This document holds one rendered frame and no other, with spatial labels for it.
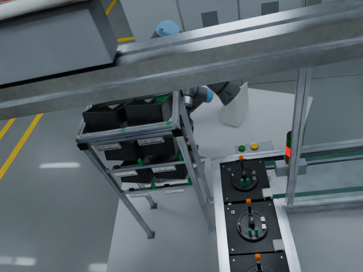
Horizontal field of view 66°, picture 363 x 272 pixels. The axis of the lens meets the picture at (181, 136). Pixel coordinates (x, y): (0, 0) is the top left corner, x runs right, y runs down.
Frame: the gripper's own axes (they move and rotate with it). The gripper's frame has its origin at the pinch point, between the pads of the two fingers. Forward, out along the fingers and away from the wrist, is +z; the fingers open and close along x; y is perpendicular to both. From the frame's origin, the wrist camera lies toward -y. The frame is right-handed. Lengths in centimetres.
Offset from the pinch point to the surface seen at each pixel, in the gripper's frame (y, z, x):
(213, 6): 185, -239, 20
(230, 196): 20.2, 22.6, -22.0
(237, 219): 12.9, 33.7, -25.8
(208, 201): 29.7, 25.0, -9.1
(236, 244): 10, 44, -26
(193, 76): -99, 19, -29
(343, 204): 24, 24, -74
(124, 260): 17, 58, 31
